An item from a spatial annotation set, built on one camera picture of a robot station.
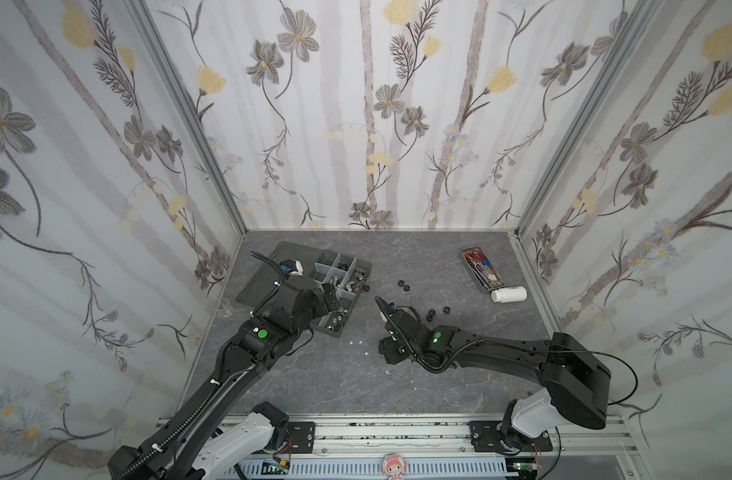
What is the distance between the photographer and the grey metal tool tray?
3.46 ft

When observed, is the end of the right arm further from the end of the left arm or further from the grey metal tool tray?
the grey metal tool tray

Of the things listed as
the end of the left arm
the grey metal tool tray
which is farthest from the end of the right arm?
the grey metal tool tray
